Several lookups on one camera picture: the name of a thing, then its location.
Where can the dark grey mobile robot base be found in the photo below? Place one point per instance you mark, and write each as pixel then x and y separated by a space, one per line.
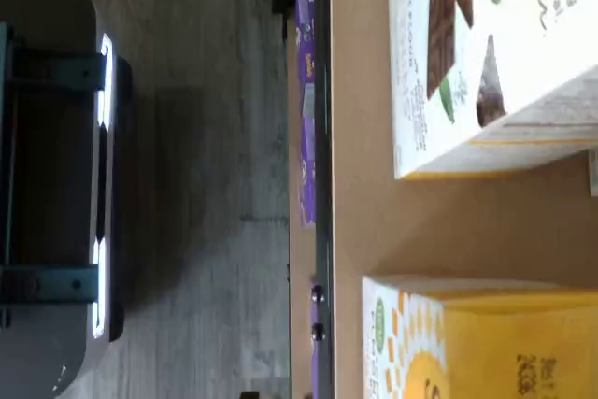
pixel 46 161

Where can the purple snack box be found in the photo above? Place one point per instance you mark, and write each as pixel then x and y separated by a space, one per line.
pixel 306 114

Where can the wooden shelf board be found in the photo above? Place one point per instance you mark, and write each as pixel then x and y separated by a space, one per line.
pixel 299 301
pixel 355 137

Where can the white mint chocolate Simple Mills box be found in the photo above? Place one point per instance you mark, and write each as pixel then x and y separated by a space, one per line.
pixel 420 44

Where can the small white yellow-label box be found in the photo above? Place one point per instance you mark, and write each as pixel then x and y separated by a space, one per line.
pixel 490 347

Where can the black metal shelf frame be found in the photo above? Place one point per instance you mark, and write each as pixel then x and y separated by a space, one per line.
pixel 323 184

